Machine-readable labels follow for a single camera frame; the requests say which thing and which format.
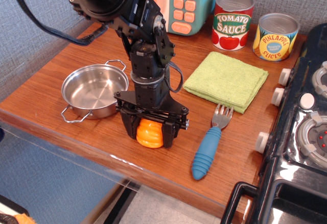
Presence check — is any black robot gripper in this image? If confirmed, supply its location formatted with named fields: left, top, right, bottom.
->
left=114, top=79, right=189, bottom=148

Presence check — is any orange toy fruit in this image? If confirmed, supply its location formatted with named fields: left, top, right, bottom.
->
left=136, top=118, right=164, bottom=148

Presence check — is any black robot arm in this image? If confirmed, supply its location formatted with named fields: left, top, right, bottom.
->
left=71, top=0, right=189, bottom=148

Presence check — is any green folded cloth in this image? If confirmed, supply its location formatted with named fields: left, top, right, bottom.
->
left=183, top=52, right=268, bottom=114

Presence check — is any white stove knob lower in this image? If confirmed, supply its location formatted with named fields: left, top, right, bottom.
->
left=255, top=132, right=270, bottom=154

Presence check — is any white stove knob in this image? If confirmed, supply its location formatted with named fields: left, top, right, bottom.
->
left=255, top=132, right=270, bottom=154
left=271, top=88, right=285, bottom=107
left=278, top=68, right=292, bottom=86

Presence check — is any toy microwave teal and peach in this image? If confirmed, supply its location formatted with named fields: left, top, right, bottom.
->
left=155, top=0, right=215, bottom=36

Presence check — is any white stove knob middle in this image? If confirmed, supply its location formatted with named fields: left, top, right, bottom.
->
left=271, top=88, right=285, bottom=107

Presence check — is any tomato sauce can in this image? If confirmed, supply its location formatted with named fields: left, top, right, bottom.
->
left=212, top=0, right=254, bottom=51

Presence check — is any white stove knob upper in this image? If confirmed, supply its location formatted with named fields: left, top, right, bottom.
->
left=278, top=68, right=292, bottom=86

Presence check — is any pineapple slices can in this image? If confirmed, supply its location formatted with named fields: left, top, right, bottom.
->
left=252, top=13, right=300, bottom=62

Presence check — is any black toy stove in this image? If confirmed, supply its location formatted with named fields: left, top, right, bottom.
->
left=221, top=23, right=326, bottom=223

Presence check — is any silver pot with handles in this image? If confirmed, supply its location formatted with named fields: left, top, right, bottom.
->
left=61, top=59, right=129, bottom=123

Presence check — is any blue handled fork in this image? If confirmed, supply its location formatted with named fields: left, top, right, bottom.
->
left=191, top=104, right=234, bottom=180

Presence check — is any black braided cable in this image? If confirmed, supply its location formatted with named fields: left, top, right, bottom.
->
left=7, top=0, right=109, bottom=46

